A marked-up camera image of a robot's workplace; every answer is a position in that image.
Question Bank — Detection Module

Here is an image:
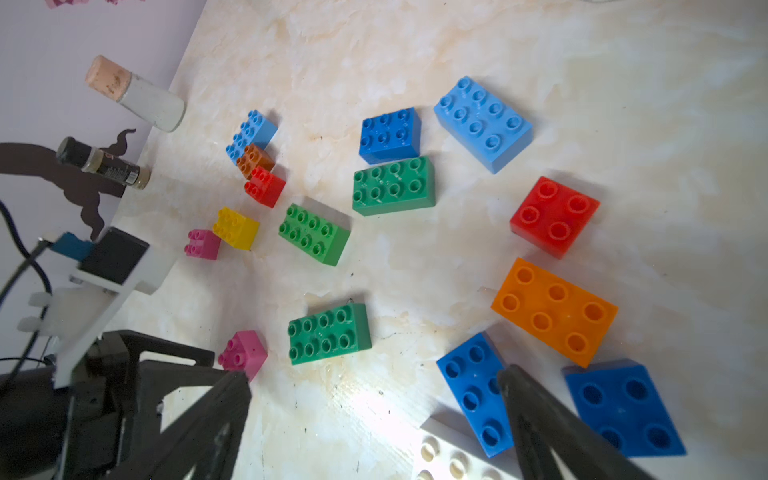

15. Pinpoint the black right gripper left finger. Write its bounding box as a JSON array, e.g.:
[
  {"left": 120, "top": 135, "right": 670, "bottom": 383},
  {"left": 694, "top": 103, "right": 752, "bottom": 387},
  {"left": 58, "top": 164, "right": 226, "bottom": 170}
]
[{"left": 107, "top": 372, "right": 251, "bottom": 479}]

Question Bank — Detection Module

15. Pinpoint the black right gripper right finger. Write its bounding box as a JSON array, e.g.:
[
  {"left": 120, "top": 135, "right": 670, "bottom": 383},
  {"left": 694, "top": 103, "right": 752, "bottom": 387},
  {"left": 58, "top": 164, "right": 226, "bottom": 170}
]
[{"left": 497, "top": 364, "right": 651, "bottom": 479}]

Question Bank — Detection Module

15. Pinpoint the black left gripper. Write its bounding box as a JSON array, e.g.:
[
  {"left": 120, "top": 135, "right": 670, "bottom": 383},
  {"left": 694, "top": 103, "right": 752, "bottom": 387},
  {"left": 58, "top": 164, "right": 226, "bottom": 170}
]
[{"left": 1, "top": 330, "right": 225, "bottom": 479}]

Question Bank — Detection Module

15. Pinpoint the blue long brick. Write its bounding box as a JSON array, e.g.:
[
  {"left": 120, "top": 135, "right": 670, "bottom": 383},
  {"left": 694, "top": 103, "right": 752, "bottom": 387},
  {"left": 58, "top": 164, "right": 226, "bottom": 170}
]
[{"left": 436, "top": 332, "right": 514, "bottom": 458}]

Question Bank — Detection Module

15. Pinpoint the pink small brick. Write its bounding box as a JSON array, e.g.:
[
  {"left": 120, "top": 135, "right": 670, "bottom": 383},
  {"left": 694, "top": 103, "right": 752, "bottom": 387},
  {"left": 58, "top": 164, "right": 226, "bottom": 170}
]
[
  {"left": 184, "top": 229, "right": 221, "bottom": 260},
  {"left": 218, "top": 330, "right": 268, "bottom": 382}
]

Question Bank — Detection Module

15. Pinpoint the yellow small brick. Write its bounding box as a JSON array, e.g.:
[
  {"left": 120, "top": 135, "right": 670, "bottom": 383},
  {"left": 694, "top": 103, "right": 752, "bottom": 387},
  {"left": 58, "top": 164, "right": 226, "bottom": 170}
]
[{"left": 213, "top": 207, "right": 260, "bottom": 251}]

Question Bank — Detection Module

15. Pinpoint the bright green brick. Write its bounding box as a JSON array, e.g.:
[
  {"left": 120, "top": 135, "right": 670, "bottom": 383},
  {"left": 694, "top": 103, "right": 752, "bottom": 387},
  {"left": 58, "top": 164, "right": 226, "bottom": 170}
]
[{"left": 279, "top": 204, "right": 350, "bottom": 266}]

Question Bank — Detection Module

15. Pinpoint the dark blue square brick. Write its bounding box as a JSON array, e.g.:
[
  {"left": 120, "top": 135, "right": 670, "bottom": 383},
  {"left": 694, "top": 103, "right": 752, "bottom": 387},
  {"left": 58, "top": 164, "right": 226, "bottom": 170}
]
[{"left": 562, "top": 359, "right": 687, "bottom": 458}]

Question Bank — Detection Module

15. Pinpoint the white brick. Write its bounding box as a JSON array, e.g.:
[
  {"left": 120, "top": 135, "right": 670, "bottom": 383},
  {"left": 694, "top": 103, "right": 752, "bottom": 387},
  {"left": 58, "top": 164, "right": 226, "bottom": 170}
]
[{"left": 410, "top": 416, "right": 522, "bottom": 480}]

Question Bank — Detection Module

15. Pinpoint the orange long brick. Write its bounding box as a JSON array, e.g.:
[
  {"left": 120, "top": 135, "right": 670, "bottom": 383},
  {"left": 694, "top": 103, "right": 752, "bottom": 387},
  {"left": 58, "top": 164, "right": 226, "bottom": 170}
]
[{"left": 491, "top": 258, "right": 618, "bottom": 368}]

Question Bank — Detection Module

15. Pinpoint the green long brick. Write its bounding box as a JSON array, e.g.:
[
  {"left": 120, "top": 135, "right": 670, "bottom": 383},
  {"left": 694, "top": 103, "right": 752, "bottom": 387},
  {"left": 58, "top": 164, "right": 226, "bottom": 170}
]
[{"left": 287, "top": 303, "right": 372, "bottom": 365}]

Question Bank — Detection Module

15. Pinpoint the red square brick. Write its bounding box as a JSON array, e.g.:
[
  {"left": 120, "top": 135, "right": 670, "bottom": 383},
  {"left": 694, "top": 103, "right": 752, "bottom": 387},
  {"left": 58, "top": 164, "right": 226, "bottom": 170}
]
[{"left": 510, "top": 176, "right": 601, "bottom": 259}]

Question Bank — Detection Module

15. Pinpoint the small red brick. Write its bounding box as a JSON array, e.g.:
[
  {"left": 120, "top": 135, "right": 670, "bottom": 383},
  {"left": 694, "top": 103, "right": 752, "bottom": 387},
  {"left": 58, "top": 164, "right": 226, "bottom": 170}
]
[{"left": 244, "top": 167, "right": 286, "bottom": 208}]

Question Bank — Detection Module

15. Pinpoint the dark spice bottle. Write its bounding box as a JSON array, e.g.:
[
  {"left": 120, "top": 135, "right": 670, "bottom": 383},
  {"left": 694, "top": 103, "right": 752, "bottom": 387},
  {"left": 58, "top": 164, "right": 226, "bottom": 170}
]
[{"left": 56, "top": 137, "right": 151, "bottom": 189}]

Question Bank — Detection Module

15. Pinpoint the dark green brick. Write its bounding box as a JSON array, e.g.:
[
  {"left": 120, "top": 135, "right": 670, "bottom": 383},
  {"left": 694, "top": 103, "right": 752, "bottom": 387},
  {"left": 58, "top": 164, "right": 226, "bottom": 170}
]
[{"left": 352, "top": 156, "right": 436, "bottom": 216}]

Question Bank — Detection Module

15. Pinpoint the light blue large brick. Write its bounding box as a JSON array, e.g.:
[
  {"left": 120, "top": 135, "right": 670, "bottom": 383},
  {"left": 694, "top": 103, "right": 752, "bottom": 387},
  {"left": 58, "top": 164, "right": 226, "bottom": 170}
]
[{"left": 434, "top": 76, "right": 534, "bottom": 174}]

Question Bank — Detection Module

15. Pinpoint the brown small brick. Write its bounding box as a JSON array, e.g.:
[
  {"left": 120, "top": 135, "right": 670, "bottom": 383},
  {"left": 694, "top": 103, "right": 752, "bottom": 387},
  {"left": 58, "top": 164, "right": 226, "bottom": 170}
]
[{"left": 236, "top": 144, "right": 275, "bottom": 180}]

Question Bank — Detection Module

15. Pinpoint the small light blue brick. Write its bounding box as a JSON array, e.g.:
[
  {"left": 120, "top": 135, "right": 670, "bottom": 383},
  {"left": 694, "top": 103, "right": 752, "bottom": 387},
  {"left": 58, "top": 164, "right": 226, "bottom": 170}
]
[{"left": 225, "top": 110, "right": 277, "bottom": 164}]

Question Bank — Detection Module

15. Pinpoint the pink lidded glass jar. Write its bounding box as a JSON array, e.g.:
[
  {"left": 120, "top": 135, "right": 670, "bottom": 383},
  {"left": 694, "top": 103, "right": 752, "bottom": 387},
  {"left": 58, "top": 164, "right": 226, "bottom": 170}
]
[{"left": 85, "top": 55, "right": 186, "bottom": 132}]

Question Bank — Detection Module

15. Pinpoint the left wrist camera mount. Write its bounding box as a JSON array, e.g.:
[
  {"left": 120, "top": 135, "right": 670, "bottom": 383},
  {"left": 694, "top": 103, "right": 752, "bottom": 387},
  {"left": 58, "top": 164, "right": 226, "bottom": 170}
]
[{"left": 18, "top": 227, "right": 175, "bottom": 389}]

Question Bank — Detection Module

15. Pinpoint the black camera cable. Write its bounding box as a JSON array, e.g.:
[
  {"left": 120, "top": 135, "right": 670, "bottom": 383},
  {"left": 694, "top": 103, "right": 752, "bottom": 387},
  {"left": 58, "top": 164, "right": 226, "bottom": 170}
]
[{"left": 0, "top": 200, "right": 55, "bottom": 385}]

